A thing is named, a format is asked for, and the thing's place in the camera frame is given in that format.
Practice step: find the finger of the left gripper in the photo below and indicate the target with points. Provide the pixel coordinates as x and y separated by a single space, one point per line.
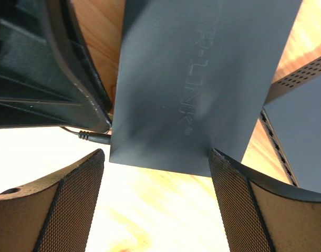
47 75

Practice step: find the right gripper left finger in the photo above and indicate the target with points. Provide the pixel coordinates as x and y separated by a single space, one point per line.
55 212

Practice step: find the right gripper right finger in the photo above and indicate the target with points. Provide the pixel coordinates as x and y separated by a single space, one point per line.
260 213

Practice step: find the black network switch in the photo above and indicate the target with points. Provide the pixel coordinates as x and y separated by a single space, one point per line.
194 75
292 119

